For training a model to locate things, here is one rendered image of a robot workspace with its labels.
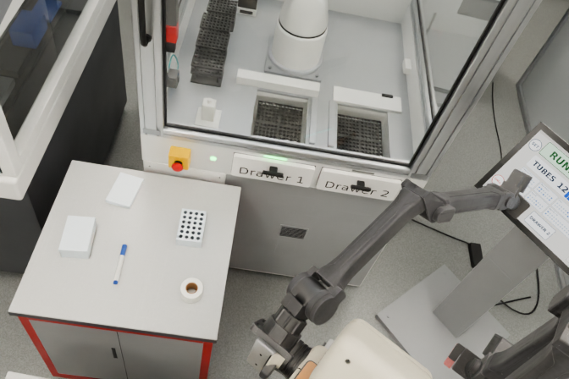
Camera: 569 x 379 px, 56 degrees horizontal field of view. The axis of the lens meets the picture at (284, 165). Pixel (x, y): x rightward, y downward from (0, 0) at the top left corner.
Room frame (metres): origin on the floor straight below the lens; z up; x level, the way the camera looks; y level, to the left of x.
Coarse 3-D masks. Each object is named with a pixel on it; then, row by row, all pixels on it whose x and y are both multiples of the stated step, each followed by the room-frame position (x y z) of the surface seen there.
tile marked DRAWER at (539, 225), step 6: (528, 216) 1.17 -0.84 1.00; (534, 216) 1.17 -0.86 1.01; (528, 222) 1.15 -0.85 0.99; (534, 222) 1.15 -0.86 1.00; (540, 222) 1.15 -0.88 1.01; (546, 222) 1.15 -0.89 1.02; (534, 228) 1.13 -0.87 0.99; (540, 228) 1.13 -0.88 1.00; (546, 228) 1.13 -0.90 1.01; (552, 228) 1.13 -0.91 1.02; (540, 234) 1.12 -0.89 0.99; (546, 234) 1.11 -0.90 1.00; (552, 234) 1.11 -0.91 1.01
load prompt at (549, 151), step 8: (552, 144) 1.36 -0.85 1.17; (544, 152) 1.34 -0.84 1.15; (552, 152) 1.33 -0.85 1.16; (560, 152) 1.33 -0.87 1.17; (552, 160) 1.31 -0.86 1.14; (560, 160) 1.31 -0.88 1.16; (568, 160) 1.30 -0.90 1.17; (560, 168) 1.29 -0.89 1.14; (568, 168) 1.28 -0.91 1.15; (568, 176) 1.26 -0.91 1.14
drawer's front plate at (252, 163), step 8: (240, 160) 1.15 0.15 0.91; (248, 160) 1.16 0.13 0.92; (256, 160) 1.16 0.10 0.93; (264, 160) 1.17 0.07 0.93; (272, 160) 1.18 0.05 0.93; (232, 168) 1.15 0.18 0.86; (248, 168) 1.16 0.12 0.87; (256, 168) 1.16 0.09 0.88; (264, 168) 1.16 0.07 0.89; (280, 168) 1.17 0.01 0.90; (288, 168) 1.17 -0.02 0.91; (296, 168) 1.18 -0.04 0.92; (304, 168) 1.18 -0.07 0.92; (312, 168) 1.19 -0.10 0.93; (240, 176) 1.15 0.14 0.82; (248, 176) 1.16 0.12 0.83; (256, 176) 1.16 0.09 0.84; (264, 176) 1.16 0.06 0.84; (272, 176) 1.17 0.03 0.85; (288, 176) 1.17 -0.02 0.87; (296, 176) 1.18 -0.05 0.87; (304, 176) 1.18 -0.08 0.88; (312, 176) 1.19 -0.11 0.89; (296, 184) 1.18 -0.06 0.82; (304, 184) 1.18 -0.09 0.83
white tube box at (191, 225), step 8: (184, 216) 0.95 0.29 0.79; (192, 216) 0.95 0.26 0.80; (200, 216) 0.96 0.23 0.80; (184, 224) 0.91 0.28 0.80; (192, 224) 0.92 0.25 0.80; (200, 224) 0.94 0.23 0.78; (184, 232) 0.88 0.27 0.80; (192, 232) 0.90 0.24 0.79; (200, 232) 0.90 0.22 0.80; (176, 240) 0.85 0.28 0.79; (184, 240) 0.85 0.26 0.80; (192, 240) 0.86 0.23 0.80; (200, 240) 0.87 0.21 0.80
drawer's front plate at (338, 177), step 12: (324, 168) 1.20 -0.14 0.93; (324, 180) 1.19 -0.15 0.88; (336, 180) 1.20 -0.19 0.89; (348, 180) 1.20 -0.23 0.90; (360, 180) 1.21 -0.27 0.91; (372, 180) 1.21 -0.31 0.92; (384, 180) 1.22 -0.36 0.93; (396, 180) 1.23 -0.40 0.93; (348, 192) 1.20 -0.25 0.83; (360, 192) 1.21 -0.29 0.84; (384, 192) 1.22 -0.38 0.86; (396, 192) 1.22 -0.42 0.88
